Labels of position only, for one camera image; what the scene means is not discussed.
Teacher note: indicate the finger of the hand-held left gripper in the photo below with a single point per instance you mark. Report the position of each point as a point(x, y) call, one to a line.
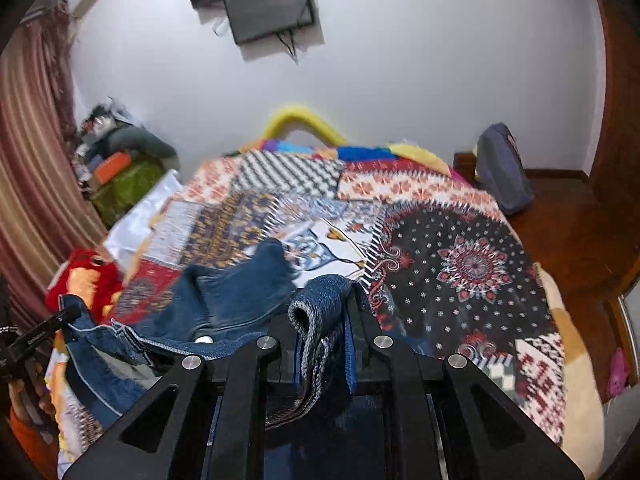
point(65, 317)

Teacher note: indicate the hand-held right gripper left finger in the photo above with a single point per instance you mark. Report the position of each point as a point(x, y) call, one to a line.
point(280, 355)

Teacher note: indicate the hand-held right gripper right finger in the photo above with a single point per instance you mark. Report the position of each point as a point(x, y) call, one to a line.
point(361, 330)

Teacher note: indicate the blue denim jacket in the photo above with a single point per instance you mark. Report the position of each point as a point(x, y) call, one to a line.
point(225, 305)

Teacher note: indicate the red plush toy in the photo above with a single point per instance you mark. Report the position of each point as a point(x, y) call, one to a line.
point(82, 280)

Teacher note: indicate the cartoon printed sheet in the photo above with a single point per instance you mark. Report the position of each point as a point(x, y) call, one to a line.
point(65, 405)

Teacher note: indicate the patchwork printed blanket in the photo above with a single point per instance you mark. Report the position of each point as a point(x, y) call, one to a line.
point(450, 270)

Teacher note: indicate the white cloth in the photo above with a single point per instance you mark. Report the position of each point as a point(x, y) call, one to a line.
point(140, 220)

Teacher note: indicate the green patterned cloth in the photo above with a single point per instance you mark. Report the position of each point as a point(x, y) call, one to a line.
point(127, 190)

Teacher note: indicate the orange box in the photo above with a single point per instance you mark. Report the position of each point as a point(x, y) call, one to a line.
point(112, 167)

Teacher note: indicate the striped red curtain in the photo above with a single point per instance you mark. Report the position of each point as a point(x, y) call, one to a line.
point(35, 160)

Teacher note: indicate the colourful fleece blanket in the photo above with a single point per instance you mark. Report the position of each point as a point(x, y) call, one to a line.
point(370, 152)

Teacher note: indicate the pile of clutter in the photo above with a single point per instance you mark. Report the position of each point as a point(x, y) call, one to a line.
point(97, 130)

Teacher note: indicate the grey plush cushion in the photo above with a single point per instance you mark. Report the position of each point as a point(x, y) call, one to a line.
point(145, 141)

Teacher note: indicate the grey backpack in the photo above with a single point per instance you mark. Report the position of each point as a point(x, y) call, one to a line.
point(502, 170)

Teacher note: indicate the beige bed sheet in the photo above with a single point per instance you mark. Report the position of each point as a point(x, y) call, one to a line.
point(575, 360)

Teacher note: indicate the yellow padded tube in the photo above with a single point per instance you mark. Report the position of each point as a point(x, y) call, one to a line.
point(305, 120)

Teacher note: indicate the pink soft item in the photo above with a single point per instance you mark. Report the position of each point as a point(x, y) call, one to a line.
point(617, 372)

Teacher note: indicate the white wardrobe door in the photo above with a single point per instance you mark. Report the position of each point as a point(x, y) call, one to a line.
point(631, 325)

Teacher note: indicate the wooden bed post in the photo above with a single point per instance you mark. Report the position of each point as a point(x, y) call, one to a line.
point(465, 167)

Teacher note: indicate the small black wall monitor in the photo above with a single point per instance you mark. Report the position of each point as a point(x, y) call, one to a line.
point(270, 7)

